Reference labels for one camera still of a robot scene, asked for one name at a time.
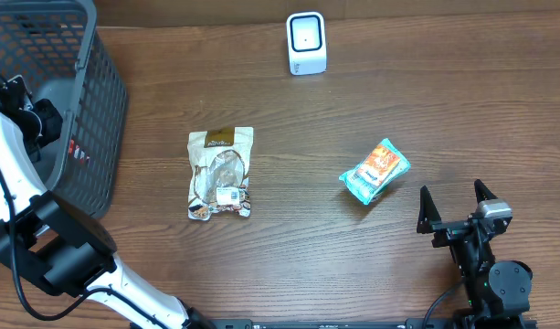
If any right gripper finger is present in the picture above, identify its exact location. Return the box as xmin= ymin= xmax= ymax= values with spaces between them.
xmin=417 ymin=186 xmax=441 ymax=234
xmin=474 ymin=179 xmax=497 ymax=203

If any grey plastic mesh basket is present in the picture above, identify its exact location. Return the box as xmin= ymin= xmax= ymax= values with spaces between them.
xmin=0 ymin=1 xmax=128 ymax=218

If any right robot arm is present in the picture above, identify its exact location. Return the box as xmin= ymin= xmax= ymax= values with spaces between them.
xmin=417 ymin=179 xmax=537 ymax=328

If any right black cable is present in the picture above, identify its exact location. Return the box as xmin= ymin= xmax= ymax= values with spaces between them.
xmin=420 ymin=279 xmax=466 ymax=329

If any left black cable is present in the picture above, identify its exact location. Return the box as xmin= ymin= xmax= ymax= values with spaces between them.
xmin=0 ymin=148 xmax=171 ymax=329

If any black cable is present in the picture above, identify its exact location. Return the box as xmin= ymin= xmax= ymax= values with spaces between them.
xmin=0 ymin=148 xmax=171 ymax=329
xmin=420 ymin=279 xmax=466 ymax=329

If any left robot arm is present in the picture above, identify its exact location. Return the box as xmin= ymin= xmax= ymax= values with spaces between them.
xmin=0 ymin=74 xmax=213 ymax=328

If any teal orange tissue pack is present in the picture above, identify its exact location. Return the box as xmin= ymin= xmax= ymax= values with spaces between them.
xmin=339 ymin=138 xmax=411 ymax=205

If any white barcode scanner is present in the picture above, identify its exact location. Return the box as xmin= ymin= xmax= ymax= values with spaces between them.
xmin=286 ymin=11 xmax=328 ymax=76

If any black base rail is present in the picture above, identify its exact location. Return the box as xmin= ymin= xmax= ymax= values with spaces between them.
xmin=211 ymin=318 xmax=538 ymax=329

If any red stick sachet pack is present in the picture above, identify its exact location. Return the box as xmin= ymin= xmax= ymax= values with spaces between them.
xmin=68 ymin=139 xmax=90 ymax=164

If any beige Pantree snack pouch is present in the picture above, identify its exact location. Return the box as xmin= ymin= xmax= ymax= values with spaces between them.
xmin=187 ymin=127 xmax=254 ymax=221

